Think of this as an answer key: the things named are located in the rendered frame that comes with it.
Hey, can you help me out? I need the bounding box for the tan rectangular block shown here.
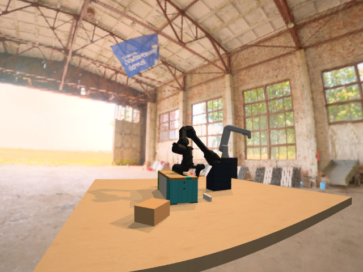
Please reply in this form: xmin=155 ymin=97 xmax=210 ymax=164
xmin=134 ymin=198 xmax=170 ymax=226

